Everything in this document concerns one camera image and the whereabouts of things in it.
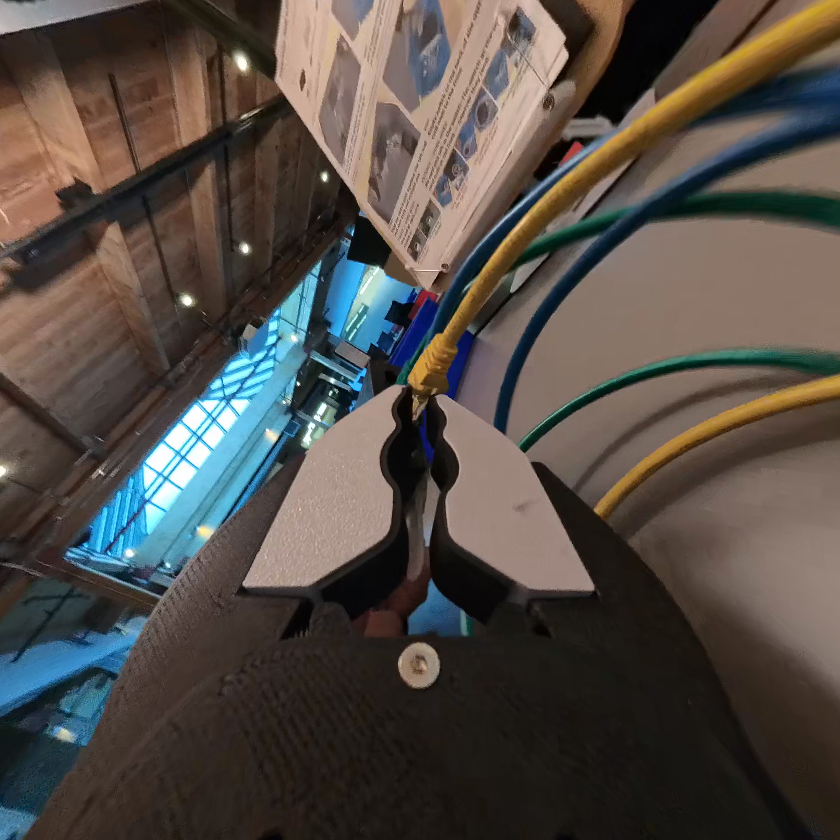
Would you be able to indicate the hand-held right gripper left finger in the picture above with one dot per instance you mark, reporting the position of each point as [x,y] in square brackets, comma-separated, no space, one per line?
[328,518]

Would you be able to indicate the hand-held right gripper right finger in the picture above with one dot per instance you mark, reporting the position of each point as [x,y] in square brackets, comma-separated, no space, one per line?
[518,518]

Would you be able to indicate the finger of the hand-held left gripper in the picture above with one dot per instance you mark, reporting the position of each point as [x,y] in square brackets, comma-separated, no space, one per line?
[415,538]

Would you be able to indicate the blue plastic bin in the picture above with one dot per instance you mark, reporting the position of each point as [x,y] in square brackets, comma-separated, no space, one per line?
[410,328]

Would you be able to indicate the person's left hand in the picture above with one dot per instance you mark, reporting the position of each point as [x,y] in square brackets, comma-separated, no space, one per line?
[394,610]

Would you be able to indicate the printed instruction sheet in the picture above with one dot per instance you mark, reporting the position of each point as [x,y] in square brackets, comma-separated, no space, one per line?
[420,98]

